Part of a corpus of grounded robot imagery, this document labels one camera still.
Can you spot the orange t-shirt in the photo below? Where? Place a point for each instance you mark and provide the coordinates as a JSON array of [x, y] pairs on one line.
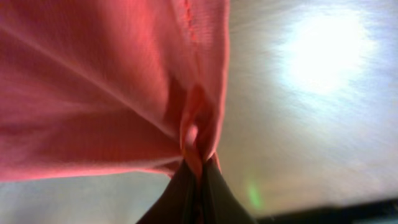
[[101, 87]]

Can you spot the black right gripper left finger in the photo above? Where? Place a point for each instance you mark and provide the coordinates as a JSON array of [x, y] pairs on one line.
[[177, 203]]

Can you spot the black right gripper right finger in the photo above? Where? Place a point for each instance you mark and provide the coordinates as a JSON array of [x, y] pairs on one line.
[[219, 204]]

